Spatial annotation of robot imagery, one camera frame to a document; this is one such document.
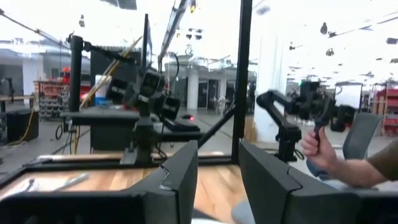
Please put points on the black aluminium table frame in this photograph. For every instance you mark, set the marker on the black aluminium table frame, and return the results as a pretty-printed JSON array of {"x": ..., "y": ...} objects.
[{"x": 242, "y": 77}]

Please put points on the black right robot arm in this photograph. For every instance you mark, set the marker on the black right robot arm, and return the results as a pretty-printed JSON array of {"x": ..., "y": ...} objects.
[{"x": 144, "y": 140}]

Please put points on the grey office chair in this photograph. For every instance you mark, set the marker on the grey office chair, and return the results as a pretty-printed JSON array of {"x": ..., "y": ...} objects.
[{"x": 362, "y": 133}]

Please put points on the black backlit keyboard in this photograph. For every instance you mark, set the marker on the black backlit keyboard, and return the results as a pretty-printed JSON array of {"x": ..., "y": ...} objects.
[{"x": 180, "y": 125}]

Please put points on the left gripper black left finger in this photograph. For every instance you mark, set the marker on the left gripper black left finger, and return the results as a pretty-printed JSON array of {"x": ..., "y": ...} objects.
[{"x": 174, "y": 186}]

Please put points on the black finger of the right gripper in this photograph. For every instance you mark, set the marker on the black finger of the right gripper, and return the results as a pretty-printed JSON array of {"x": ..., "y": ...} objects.
[
  {"x": 115, "y": 90},
  {"x": 171, "y": 108}
]

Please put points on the red storage rack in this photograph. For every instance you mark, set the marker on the red storage rack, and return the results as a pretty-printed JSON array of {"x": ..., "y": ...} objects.
[
  {"x": 390, "y": 99},
  {"x": 49, "y": 93}
]

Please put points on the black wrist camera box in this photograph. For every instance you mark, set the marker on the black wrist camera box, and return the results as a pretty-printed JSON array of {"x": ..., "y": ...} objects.
[{"x": 153, "y": 81}]

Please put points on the black monitor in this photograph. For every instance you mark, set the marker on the black monitor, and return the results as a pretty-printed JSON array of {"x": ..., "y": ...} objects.
[{"x": 102, "y": 68}]

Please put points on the dark desk with post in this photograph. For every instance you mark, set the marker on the dark desk with post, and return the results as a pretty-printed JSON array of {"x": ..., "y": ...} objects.
[{"x": 105, "y": 118}]

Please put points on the person's forearm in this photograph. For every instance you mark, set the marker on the person's forearm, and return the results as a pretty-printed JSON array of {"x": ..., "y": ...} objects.
[{"x": 354, "y": 174}]

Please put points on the black vertical post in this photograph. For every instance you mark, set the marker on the black vertical post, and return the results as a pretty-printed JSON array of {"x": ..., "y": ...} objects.
[{"x": 76, "y": 77}]

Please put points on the black cabinet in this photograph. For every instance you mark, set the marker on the black cabinet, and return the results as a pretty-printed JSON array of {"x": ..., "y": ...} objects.
[{"x": 21, "y": 126}]

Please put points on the black computer mouse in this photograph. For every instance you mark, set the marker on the black computer mouse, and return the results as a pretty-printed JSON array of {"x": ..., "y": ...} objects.
[{"x": 188, "y": 117}]

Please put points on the grey-blue cloth napkin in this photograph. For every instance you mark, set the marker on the grey-blue cloth napkin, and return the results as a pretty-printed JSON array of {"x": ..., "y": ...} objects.
[{"x": 242, "y": 214}]

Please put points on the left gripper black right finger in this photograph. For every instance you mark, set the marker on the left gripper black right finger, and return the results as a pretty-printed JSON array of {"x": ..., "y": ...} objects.
[{"x": 267, "y": 186}]

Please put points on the person's hand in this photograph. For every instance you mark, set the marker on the person's hand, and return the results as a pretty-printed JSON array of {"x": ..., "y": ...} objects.
[{"x": 320, "y": 152}]

